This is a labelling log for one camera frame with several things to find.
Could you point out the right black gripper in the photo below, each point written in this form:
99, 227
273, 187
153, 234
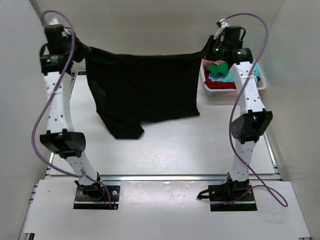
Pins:
208, 46

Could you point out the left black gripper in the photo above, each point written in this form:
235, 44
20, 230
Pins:
81, 50

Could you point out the black t shirt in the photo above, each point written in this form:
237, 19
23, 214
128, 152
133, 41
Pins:
129, 90

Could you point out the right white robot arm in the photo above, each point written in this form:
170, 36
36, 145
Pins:
245, 131

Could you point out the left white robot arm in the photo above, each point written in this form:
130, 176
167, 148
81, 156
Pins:
60, 137

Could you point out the pink t shirt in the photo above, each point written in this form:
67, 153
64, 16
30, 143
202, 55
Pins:
206, 62

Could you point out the green t shirt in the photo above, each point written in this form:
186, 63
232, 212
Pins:
221, 68

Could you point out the blue label sticker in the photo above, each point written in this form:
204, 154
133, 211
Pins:
81, 73

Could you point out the teal t shirt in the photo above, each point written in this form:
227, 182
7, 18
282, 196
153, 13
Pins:
219, 77

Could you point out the red t shirt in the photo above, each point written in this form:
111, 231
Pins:
216, 85

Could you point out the white plastic laundry basket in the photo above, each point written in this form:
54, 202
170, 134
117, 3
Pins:
215, 92

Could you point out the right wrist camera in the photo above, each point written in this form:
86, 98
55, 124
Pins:
221, 24

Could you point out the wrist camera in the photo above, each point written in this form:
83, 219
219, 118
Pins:
221, 24
55, 21

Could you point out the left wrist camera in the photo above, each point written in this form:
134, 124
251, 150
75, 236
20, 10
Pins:
55, 21

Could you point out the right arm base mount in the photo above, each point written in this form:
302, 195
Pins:
230, 196

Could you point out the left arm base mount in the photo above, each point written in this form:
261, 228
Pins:
95, 197

